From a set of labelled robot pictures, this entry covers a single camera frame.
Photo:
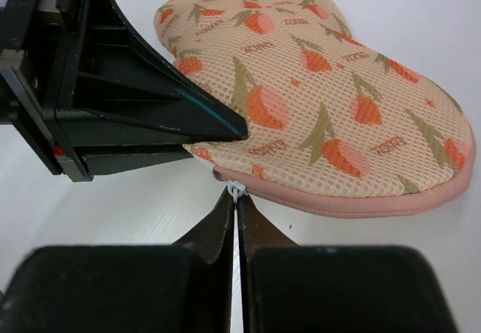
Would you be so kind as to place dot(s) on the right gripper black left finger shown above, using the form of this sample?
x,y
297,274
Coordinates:
x,y
181,287

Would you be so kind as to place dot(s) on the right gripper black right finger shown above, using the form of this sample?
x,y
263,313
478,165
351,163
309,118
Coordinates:
x,y
311,274

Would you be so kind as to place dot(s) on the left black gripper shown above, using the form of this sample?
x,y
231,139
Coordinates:
x,y
63,71

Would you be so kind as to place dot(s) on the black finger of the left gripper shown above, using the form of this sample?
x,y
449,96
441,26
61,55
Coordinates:
x,y
131,160
143,85

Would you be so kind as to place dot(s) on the white zipper pull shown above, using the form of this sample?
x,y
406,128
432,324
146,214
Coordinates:
x,y
236,190

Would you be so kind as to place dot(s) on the orange floral mesh laundry bag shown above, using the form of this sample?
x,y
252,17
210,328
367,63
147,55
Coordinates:
x,y
335,128

